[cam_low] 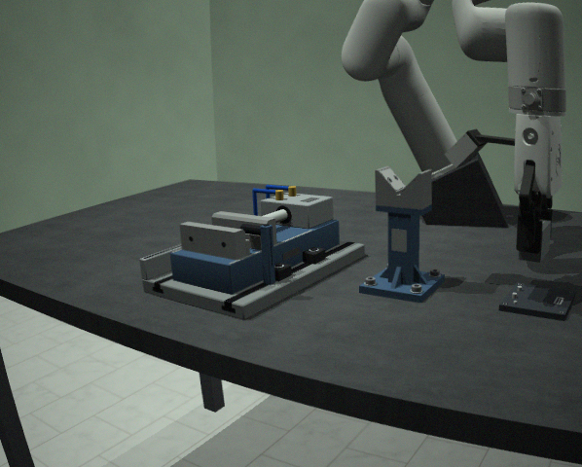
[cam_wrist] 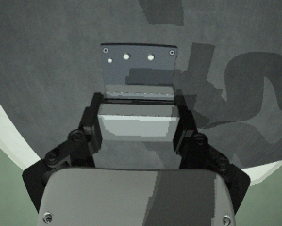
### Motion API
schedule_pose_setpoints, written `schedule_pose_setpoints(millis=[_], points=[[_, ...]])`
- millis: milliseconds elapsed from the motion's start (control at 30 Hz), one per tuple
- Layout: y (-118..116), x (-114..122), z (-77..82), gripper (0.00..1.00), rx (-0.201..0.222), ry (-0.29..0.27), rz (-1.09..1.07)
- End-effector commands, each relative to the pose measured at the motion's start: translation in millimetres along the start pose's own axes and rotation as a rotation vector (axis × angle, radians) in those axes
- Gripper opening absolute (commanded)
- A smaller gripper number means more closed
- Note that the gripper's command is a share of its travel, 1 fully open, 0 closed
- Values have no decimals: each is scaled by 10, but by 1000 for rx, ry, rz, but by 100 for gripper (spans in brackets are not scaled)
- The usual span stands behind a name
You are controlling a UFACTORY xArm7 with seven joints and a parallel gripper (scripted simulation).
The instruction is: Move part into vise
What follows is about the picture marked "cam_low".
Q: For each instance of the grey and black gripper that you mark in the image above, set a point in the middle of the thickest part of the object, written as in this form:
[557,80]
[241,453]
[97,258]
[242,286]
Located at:
[539,156]

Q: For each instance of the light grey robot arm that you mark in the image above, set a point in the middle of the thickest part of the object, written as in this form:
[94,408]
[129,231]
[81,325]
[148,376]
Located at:
[528,36]

